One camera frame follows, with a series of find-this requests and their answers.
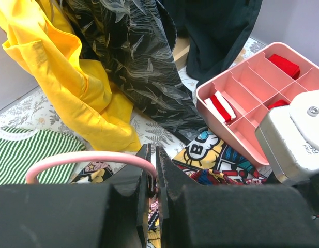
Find dark leaf print shorts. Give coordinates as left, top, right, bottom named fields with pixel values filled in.
left=58, top=1, right=206, bottom=144

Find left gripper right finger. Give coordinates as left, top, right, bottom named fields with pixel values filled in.
left=156, top=147, right=319, bottom=247

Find green striped folded shirt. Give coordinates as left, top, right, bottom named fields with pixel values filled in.
left=0, top=127, right=86, bottom=186

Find wooden clothes rack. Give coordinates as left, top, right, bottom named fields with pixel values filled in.
left=173, top=37, right=190, bottom=70

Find red cloth front compartment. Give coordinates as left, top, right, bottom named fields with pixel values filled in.
left=267, top=99, right=289, bottom=110

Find pink divided organiser tray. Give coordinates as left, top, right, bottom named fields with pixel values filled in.
left=196, top=42, right=319, bottom=167

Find pink wire hanger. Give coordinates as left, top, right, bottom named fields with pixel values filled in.
left=25, top=151, right=158, bottom=194

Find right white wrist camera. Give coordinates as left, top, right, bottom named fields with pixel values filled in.
left=255, top=90, right=319, bottom=185

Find red folded cloth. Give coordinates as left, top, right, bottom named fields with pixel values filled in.
left=268, top=54, right=300, bottom=80

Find left gripper left finger pad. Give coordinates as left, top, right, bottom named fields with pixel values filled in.
left=0, top=143, right=152, bottom=248

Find yellow shorts on hanger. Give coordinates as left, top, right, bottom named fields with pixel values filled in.
left=0, top=1, right=141, bottom=151

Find colourful comic print shorts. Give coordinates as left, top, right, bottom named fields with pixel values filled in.
left=71, top=131, right=267, bottom=247

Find red white striped sock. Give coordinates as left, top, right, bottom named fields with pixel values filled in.
left=204, top=91, right=236, bottom=124

